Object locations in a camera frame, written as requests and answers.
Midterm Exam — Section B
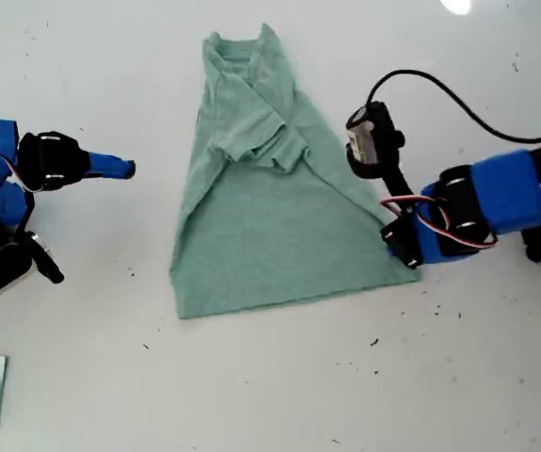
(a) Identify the green t-shirt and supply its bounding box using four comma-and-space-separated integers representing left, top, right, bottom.
170, 22, 422, 321

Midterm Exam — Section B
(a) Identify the arm motor wire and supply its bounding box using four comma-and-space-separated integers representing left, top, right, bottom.
0, 146, 43, 194
378, 193, 500, 250

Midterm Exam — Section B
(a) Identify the gripper camera stalk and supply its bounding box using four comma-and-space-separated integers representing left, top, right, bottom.
347, 140, 415, 218
15, 187, 66, 285

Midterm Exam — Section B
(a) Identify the gripper camera cable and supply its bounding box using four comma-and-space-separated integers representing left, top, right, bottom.
366, 69, 541, 142

